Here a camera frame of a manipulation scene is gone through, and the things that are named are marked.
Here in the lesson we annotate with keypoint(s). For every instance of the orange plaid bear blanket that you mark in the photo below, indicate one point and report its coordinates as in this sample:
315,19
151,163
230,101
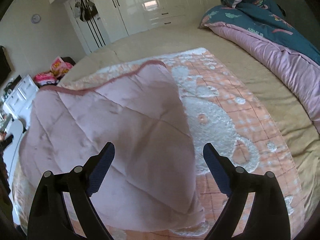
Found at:
221,110

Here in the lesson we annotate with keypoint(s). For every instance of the bed with tan sheet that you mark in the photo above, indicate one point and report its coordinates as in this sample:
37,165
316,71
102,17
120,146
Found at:
293,122

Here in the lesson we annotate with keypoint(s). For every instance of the white curved desk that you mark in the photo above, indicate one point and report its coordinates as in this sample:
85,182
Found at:
16,128

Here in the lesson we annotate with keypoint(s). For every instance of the white drawer chest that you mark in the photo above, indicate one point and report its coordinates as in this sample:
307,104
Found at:
19,102

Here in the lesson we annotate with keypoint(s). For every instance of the pink cartoon blanket pile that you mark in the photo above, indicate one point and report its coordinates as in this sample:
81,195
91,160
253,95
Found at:
58,69

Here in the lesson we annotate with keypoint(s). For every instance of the teal and pink duvet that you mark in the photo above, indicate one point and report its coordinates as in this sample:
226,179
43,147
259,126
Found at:
299,73

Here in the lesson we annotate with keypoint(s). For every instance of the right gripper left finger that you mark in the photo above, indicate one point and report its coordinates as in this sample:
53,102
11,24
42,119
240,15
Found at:
49,219

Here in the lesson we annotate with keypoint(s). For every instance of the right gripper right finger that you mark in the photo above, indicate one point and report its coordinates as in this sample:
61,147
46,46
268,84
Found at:
268,217

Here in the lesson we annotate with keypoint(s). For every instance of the pink quilted jacket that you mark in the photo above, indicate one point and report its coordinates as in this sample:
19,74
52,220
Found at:
151,183

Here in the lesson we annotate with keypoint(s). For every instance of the white door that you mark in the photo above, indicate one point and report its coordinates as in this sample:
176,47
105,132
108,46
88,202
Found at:
92,34

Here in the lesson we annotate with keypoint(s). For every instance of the grey padded headboard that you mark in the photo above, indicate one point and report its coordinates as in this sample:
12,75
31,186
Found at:
289,23

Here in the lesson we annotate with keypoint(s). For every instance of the round wall clock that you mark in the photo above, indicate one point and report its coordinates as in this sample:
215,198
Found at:
35,19

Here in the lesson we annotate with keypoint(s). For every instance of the black wall television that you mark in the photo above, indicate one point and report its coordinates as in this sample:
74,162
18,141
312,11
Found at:
5,69

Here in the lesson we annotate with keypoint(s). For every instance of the bags hanging on door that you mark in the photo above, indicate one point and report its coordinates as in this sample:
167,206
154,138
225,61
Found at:
85,10

